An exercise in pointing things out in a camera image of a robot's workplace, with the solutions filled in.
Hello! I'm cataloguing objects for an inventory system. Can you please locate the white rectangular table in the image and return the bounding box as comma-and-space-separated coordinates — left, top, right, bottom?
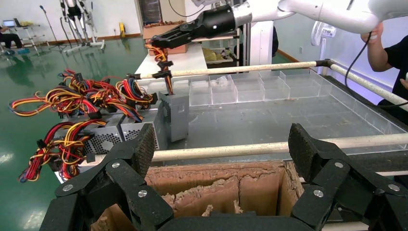
135, 43, 209, 77

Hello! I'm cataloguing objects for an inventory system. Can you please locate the white pedestal fan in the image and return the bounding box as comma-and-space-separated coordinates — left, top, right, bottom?
310, 20, 338, 76

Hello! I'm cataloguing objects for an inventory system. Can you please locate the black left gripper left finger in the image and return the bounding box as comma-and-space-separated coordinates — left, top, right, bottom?
39, 123, 174, 231

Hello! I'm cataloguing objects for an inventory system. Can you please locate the black microphone stand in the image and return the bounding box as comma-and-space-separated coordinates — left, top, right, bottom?
38, 4, 66, 51

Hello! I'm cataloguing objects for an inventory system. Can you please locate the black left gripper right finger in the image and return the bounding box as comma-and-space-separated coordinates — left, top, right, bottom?
288, 123, 408, 231

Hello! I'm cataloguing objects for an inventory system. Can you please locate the seated person in dark clothes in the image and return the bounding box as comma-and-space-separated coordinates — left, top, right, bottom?
0, 25, 23, 53

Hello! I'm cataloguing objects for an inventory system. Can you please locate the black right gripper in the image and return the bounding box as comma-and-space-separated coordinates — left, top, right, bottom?
150, 4, 238, 49

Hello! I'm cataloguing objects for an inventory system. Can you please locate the humanoid robot on stand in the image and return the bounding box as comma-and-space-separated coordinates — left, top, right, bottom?
59, 0, 106, 53

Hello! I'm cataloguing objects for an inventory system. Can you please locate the small metal desk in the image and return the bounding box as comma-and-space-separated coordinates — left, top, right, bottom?
13, 24, 44, 49

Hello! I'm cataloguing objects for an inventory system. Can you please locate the clear acrylic divider tray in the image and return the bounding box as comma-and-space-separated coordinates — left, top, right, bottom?
140, 68, 408, 151

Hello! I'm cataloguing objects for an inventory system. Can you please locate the wire bundle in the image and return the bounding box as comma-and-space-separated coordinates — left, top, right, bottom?
145, 43, 191, 143

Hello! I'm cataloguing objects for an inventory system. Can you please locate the black cabinet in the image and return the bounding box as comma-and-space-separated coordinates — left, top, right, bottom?
139, 0, 162, 26

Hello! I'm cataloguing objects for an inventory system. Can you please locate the person in black shirt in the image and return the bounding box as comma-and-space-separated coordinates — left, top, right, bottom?
377, 38, 408, 127

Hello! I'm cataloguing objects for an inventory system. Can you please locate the long white cart rail tube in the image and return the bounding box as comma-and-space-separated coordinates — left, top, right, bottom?
90, 133, 408, 163

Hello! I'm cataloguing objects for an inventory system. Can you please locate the bare person forearm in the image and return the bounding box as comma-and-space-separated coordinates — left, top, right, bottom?
366, 39, 390, 73

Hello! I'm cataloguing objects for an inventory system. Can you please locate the crumpled clear plastic wrap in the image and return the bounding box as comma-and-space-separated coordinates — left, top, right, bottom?
212, 76, 231, 87

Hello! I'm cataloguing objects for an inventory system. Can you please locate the grey power supply with cables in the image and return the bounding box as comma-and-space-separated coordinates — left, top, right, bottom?
115, 78, 168, 151
17, 119, 125, 184

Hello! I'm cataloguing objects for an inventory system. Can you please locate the white pillar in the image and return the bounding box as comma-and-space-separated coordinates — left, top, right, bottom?
250, 20, 275, 66

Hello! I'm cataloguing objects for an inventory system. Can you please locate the brown cardboard box with dividers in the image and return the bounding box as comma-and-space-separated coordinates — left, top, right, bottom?
90, 161, 305, 231

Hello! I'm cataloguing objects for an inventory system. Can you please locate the yellow bag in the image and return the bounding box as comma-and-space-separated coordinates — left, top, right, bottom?
203, 48, 224, 63

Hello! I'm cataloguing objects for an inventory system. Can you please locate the black camera cable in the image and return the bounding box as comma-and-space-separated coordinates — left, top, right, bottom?
345, 32, 408, 109

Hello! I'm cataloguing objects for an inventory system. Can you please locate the small brown cardboard box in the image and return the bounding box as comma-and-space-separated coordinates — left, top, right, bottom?
142, 20, 189, 55

